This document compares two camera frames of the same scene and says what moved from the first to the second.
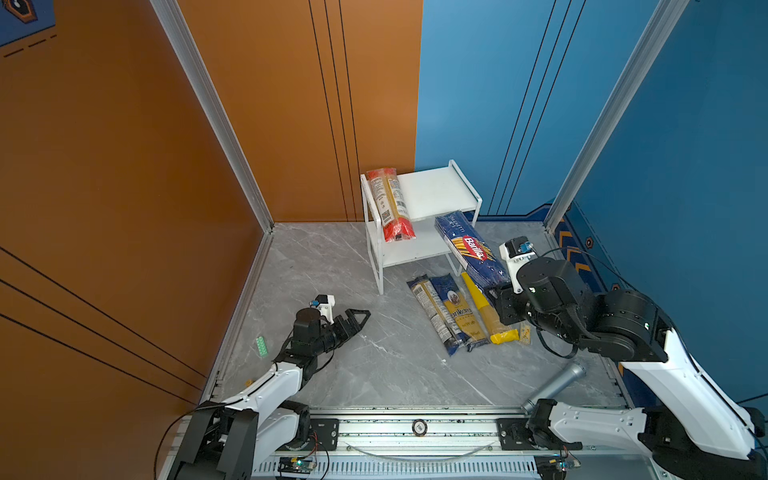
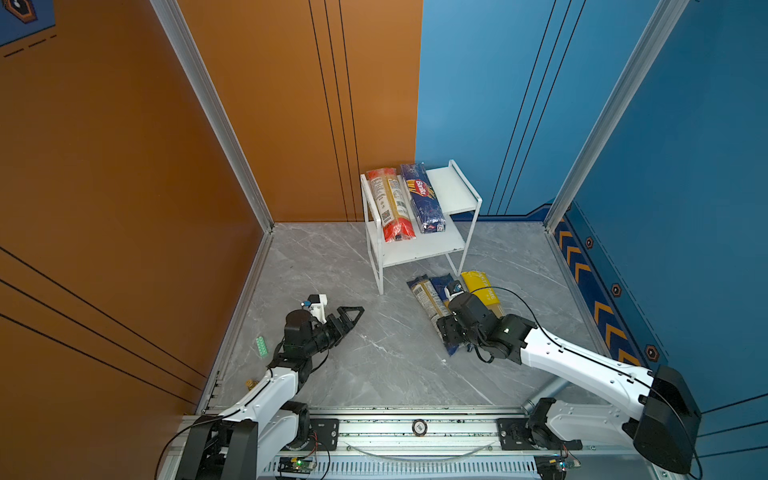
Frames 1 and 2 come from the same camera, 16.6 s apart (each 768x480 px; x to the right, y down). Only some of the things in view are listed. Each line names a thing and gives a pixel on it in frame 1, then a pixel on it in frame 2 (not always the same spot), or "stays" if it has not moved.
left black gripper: x=349 y=322 stays
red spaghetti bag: x=391 y=204 stays
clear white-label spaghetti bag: x=436 y=313 stays
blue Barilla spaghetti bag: x=475 y=252 to x=423 y=197
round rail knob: x=419 y=428 stays
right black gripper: x=502 y=304 to x=446 y=328
